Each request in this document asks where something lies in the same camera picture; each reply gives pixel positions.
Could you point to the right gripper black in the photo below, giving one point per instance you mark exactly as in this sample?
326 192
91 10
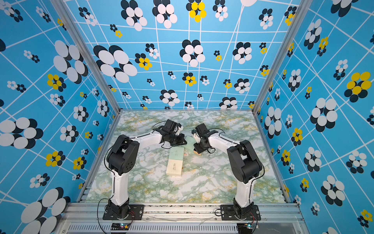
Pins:
198 150

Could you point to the left aluminium corner post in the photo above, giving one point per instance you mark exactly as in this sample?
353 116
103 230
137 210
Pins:
67 19

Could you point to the aluminium front rail frame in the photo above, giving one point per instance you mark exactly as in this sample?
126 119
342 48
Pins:
184 218

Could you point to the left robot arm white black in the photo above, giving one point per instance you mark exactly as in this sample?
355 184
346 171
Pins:
122 158

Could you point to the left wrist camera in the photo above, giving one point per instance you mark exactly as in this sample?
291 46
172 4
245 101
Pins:
172 127

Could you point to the mint jewelry box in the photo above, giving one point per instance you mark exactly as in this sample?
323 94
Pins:
176 153
190 144

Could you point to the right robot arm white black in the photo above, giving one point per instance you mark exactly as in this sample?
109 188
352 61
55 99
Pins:
244 162

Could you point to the aluminium corner post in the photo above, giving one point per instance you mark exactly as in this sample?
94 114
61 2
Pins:
289 37
67 19

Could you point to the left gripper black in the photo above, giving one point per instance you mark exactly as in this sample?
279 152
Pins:
181 142

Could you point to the cream drawer jewelry box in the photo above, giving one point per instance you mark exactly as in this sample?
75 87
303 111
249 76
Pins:
174 168

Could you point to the right aluminium corner post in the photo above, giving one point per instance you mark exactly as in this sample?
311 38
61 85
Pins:
289 37

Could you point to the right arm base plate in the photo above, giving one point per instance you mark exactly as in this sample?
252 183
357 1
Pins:
236 213

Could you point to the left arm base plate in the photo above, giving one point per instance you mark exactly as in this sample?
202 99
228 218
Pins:
131 212

